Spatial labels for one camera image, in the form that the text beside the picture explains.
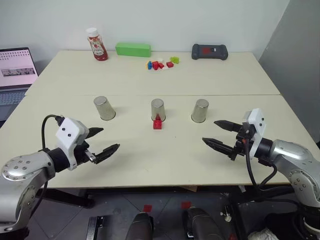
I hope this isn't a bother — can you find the red ketchup bottle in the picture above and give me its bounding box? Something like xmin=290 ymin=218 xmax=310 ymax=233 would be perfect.
xmin=86 ymin=27 xmax=110 ymax=62

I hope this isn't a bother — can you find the green rectangular box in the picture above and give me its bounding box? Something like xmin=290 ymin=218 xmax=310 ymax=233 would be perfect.
xmin=115 ymin=42 xmax=152 ymax=58

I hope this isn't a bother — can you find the grey partition panel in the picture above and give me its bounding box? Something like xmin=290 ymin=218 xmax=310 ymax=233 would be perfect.
xmin=258 ymin=0 xmax=320 ymax=148

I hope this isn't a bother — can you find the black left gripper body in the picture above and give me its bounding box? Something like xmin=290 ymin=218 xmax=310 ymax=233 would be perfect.
xmin=74 ymin=127 xmax=98 ymax=166

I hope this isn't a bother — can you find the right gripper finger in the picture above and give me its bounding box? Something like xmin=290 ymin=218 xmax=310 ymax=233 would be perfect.
xmin=213 ymin=120 xmax=242 ymax=133
xmin=201 ymin=137 xmax=237 ymax=161

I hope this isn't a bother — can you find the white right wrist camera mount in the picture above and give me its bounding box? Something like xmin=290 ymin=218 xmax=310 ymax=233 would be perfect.
xmin=241 ymin=108 xmax=267 ymax=159

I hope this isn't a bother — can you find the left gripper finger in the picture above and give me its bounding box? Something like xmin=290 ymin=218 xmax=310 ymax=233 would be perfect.
xmin=87 ymin=126 xmax=104 ymax=139
xmin=94 ymin=143 xmax=121 ymax=165

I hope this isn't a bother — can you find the open grey laptop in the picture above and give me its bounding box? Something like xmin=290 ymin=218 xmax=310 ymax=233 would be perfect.
xmin=0 ymin=47 xmax=40 ymax=122

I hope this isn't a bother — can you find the white shoe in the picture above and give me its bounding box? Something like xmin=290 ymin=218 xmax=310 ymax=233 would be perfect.
xmin=247 ymin=229 xmax=279 ymax=240

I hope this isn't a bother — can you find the upturned metal cup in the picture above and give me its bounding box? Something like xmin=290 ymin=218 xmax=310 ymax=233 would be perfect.
xmin=150 ymin=98 xmax=167 ymax=122
xmin=190 ymin=98 xmax=210 ymax=124
xmin=93 ymin=95 xmax=117 ymax=121

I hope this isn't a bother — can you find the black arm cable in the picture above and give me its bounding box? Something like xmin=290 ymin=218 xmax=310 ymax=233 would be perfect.
xmin=243 ymin=129 xmax=278 ymax=194
xmin=34 ymin=114 xmax=64 ymax=211

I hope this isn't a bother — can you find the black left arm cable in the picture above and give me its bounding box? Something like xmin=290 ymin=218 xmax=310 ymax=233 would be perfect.
xmin=34 ymin=114 xmax=64 ymax=211

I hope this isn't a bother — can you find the dark rounded shape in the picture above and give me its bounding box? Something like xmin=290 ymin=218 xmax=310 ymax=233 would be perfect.
xmin=183 ymin=207 xmax=226 ymax=240
xmin=124 ymin=212 xmax=155 ymax=240

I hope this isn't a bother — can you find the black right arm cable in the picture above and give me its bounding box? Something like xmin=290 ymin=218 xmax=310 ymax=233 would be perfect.
xmin=243 ymin=129 xmax=278 ymax=194

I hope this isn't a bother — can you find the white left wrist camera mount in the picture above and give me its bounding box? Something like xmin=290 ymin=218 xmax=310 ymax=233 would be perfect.
xmin=54 ymin=117 xmax=90 ymax=171

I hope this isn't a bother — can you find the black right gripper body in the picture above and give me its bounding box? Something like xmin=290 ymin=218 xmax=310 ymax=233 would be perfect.
xmin=231 ymin=123 xmax=254 ymax=161

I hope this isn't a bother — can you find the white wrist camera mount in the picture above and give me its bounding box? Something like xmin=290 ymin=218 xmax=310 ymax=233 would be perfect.
xmin=54 ymin=117 xmax=90 ymax=171
xmin=241 ymin=108 xmax=267 ymax=159

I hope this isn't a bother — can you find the dark grey handheld controller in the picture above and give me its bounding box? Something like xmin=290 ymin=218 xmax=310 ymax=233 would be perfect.
xmin=191 ymin=43 xmax=228 ymax=61

